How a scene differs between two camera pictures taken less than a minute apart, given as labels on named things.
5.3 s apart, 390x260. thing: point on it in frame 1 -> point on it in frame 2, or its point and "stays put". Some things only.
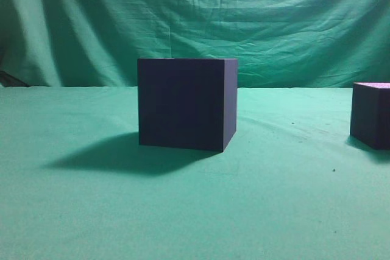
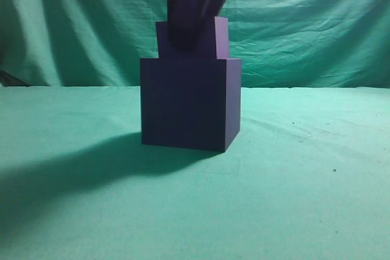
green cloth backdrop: x=291 y=184 stays put
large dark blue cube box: x=189 y=103 stays put
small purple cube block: x=370 y=123 -> x=212 y=43
